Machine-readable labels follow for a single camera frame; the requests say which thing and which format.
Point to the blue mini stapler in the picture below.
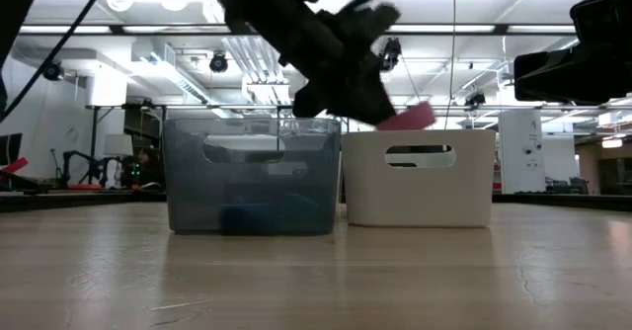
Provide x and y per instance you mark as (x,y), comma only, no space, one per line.
(257,219)

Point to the black monitor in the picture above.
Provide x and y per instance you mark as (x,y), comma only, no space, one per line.
(11,149)

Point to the white plastic bin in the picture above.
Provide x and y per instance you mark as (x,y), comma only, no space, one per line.
(419,196)

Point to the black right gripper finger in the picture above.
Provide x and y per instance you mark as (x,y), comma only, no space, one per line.
(548,78)

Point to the person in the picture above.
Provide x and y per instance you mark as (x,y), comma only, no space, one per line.
(150,159)

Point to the pink tape roll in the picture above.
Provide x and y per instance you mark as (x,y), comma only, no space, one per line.
(410,118)

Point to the background black robot arms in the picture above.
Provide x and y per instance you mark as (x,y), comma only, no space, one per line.
(84,169)

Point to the white pillar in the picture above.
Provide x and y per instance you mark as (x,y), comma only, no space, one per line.
(521,152)

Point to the grey translucent plastic bin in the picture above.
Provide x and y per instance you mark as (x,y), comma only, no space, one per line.
(192,191)

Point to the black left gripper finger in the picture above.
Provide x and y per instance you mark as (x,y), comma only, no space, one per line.
(372,98)
(340,100)

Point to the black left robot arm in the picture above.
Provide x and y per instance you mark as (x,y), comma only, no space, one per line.
(257,4)

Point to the red background object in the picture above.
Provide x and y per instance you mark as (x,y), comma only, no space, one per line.
(14,166)

